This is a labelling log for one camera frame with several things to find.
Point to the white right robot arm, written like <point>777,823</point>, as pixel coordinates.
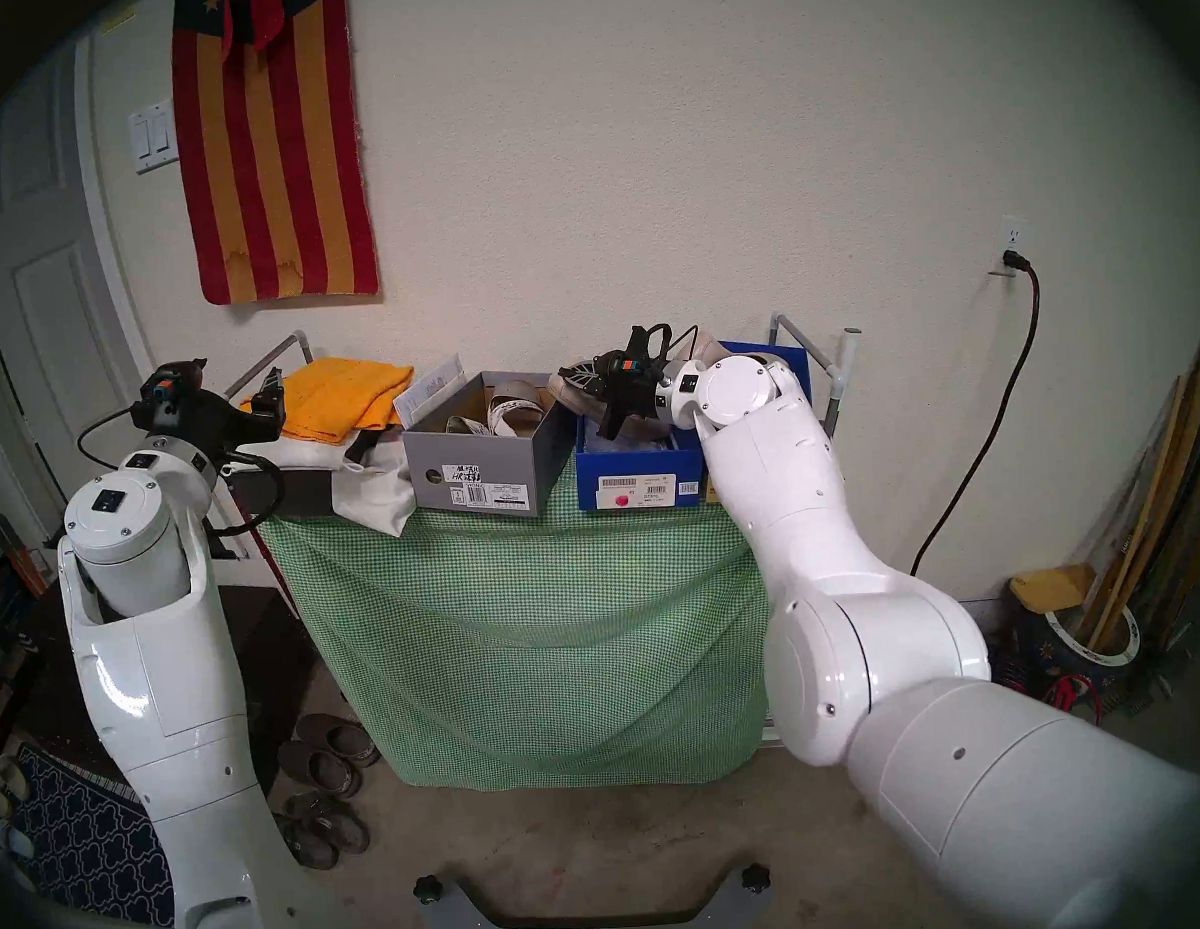
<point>870,655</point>

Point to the dark brown wooden chest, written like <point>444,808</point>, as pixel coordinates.
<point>279,646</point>

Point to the navy patterned rug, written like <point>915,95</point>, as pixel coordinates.
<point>89,846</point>

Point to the green checked tablecloth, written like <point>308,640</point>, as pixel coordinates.
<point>539,632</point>

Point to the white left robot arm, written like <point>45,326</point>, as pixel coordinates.
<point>159,642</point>

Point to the white printed box lid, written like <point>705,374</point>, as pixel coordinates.
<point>428,392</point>

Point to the dark blue white-rimmed pot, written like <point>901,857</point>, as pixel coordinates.
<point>1055,645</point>

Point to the white wall outlet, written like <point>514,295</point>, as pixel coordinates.
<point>1007,242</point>

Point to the tan cardboard block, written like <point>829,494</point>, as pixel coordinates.
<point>1052,588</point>

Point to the white slipper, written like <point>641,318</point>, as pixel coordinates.
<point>5,780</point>
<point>14,840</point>

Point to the folded orange cloth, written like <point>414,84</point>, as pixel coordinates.
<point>346,397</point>

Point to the open blue shoe box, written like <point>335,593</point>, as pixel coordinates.
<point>640,471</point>

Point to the silver snake-print platform sandal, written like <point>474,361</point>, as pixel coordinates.
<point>512,408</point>
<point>463,426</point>

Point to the white panel door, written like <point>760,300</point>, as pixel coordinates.
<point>48,247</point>

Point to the thin red cane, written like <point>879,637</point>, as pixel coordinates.
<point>279,575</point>

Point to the leaning wooden boards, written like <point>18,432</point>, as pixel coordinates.
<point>1162,479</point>

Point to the black base knob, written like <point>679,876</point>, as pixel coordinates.
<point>428,889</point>
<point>755,878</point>

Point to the white double light switch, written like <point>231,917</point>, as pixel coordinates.
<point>154,138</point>

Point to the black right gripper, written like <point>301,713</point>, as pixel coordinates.
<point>641,391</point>

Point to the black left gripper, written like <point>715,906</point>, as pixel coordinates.
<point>212,417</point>

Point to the red orange striped flag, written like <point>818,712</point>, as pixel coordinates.
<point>274,165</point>

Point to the brown clog shoe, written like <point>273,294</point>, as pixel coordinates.
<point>321,771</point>
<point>342,739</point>

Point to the dark olive sandal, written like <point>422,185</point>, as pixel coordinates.
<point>309,846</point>
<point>339,828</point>

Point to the folded white cloth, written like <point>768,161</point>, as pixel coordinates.
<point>306,492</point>

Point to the grey cardboard shoe box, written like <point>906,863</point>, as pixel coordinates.
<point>490,464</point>

